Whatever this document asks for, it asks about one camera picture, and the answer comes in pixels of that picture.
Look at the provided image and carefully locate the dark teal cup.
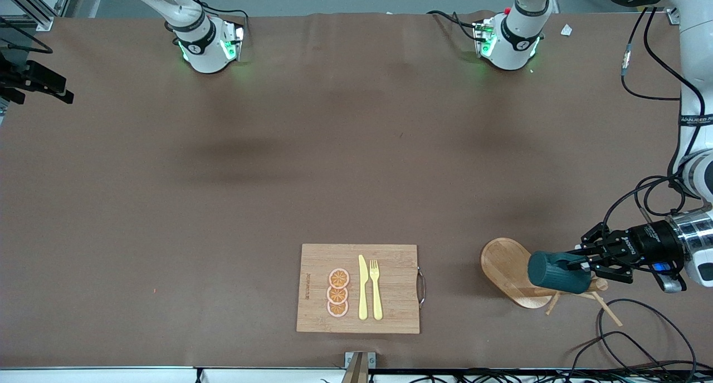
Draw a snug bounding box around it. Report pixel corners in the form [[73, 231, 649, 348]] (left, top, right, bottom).
[[528, 251, 593, 295]]

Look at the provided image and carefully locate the wooden mug rack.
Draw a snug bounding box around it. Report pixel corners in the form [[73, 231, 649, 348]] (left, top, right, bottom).
[[480, 237, 623, 327]]

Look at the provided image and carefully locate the yellow plastic fork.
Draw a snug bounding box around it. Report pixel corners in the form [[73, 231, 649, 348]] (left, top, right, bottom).
[[370, 259, 384, 321]]

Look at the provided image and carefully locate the yellow plastic knife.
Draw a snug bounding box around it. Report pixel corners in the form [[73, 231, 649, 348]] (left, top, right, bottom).
[[358, 254, 369, 321]]

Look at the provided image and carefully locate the brown table cover mat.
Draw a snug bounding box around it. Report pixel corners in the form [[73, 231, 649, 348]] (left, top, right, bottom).
[[0, 11, 713, 370]]

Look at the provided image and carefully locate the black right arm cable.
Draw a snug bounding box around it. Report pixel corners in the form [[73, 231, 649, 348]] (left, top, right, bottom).
[[0, 16, 53, 54]]

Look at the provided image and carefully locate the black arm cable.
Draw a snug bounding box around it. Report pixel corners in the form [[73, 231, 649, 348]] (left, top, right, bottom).
[[0, 16, 53, 54], [602, 7, 694, 248]]

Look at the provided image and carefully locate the aluminium frame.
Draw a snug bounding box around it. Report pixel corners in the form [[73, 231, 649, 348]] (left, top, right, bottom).
[[0, 0, 76, 32]]

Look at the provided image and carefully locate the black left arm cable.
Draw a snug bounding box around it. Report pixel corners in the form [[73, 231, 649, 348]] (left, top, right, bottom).
[[602, 7, 694, 248]]

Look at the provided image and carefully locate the black base cable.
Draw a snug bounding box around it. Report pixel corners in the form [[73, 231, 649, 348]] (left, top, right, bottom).
[[427, 9, 481, 41], [198, 3, 250, 36]]

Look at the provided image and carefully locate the bamboo cutting board, metal handle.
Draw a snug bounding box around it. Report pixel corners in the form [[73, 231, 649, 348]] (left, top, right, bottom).
[[296, 244, 426, 335]]

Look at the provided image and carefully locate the grey metal bracket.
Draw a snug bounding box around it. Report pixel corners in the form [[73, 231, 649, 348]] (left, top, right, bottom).
[[341, 351, 377, 383]]

